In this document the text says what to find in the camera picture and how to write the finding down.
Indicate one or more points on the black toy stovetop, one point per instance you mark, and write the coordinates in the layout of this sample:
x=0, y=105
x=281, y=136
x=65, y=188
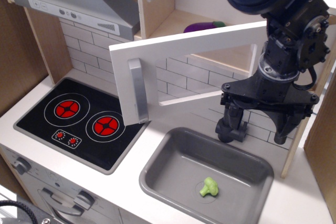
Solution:
x=83, y=123

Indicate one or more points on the green toy broccoli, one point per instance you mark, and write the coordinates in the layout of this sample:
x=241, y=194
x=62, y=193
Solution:
x=210, y=187

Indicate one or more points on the purple toy eggplant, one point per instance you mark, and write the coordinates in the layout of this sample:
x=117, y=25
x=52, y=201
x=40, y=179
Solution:
x=203, y=26

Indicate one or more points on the grey oven knob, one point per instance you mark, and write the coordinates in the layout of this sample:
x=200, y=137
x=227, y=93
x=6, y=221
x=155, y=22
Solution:
x=21, y=165

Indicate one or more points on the grey sink basin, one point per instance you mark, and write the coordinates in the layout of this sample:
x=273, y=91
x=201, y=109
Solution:
x=176, y=171

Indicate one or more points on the grey oven door handle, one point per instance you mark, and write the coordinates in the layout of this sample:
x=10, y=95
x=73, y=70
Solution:
x=64, y=204

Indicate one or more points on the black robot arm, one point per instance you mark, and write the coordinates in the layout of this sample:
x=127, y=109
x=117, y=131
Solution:
x=296, y=37

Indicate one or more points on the grey range hood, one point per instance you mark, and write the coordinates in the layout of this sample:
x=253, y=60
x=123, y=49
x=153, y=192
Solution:
x=117, y=17

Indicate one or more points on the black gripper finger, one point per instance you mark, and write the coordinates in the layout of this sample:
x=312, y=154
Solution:
x=231, y=127
x=285, y=121

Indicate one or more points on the wooden microwave cabinet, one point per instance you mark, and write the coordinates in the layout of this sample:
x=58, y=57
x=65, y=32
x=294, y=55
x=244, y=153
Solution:
x=169, y=17

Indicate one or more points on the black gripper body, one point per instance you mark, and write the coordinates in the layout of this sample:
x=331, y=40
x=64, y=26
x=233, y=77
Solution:
x=280, y=97

